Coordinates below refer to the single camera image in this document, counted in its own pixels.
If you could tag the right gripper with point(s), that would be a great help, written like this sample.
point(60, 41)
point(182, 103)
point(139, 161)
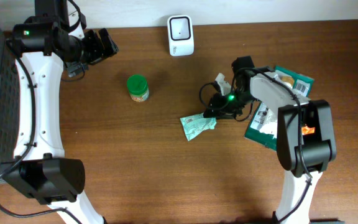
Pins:
point(217, 109)

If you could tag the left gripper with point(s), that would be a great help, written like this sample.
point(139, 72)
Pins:
point(91, 47)

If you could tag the green 3M glove packet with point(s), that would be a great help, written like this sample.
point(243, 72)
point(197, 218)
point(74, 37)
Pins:
point(302, 86)

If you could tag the teal foil sachet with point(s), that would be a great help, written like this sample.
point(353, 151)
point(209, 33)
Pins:
point(195, 124)

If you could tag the white Pantene tube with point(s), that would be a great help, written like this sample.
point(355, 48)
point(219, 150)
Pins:
point(270, 124)

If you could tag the green lid jar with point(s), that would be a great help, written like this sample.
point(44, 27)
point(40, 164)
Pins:
point(138, 88)

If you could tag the orange tissue pack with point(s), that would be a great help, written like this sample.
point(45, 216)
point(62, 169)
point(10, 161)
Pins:
point(306, 130)

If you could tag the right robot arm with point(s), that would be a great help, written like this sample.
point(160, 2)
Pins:
point(303, 158)

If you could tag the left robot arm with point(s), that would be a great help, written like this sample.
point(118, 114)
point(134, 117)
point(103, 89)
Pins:
point(46, 45)

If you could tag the white barcode scanner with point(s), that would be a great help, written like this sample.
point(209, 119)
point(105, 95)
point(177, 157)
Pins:
point(180, 35)

